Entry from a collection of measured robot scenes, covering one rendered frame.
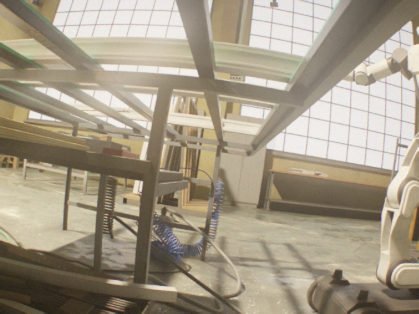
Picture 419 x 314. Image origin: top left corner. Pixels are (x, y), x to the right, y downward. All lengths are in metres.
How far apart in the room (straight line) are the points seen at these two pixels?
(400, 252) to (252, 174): 7.26
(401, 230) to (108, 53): 1.26
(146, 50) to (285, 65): 0.36
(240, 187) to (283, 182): 1.12
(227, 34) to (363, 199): 5.31
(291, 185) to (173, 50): 8.35
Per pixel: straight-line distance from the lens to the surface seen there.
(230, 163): 8.63
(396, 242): 1.58
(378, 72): 1.96
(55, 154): 0.99
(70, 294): 0.74
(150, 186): 0.93
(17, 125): 0.62
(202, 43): 0.68
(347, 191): 9.61
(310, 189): 9.33
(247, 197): 8.65
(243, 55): 0.98
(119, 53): 1.04
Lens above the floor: 0.60
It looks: 2 degrees up
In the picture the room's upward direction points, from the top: 8 degrees clockwise
